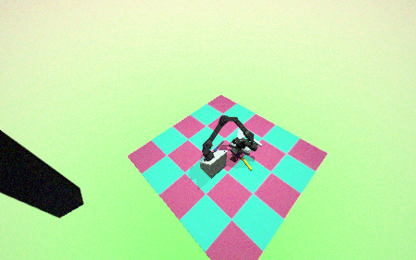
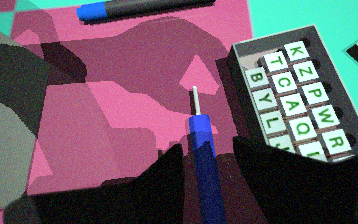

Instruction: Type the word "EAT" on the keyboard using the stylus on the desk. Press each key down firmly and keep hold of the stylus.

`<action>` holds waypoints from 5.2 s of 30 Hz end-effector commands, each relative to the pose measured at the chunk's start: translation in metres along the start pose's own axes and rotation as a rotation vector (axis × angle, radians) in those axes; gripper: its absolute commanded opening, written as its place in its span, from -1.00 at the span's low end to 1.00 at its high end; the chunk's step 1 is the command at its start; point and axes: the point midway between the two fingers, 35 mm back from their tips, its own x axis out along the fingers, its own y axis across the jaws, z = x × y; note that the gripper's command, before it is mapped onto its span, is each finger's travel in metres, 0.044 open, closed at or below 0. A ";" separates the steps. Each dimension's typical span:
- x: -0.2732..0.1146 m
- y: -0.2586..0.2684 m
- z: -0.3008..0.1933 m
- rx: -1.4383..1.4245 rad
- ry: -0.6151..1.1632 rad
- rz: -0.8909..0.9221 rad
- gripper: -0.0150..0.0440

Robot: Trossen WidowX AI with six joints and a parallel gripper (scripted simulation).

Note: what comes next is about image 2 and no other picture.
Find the black marker with blue cap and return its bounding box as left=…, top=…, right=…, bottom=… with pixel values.
left=76, top=0, right=216, bottom=22

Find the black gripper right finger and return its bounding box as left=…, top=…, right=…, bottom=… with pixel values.
left=233, top=136, right=358, bottom=224

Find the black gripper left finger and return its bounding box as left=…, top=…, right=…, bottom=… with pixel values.
left=2, top=143, right=185, bottom=224

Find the blue stylus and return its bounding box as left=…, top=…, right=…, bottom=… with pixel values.
left=188, top=86, right=227, bottom=224

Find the grey letter keyboard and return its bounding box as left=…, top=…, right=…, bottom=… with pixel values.
left=226, top=23, right=358, bottom=163

